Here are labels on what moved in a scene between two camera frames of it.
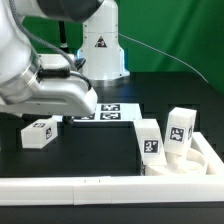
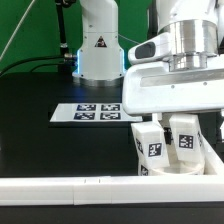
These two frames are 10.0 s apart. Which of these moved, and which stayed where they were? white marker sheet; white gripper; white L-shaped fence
Moved: white gripper
Stayed: white marker sheet; white L-shaped fence
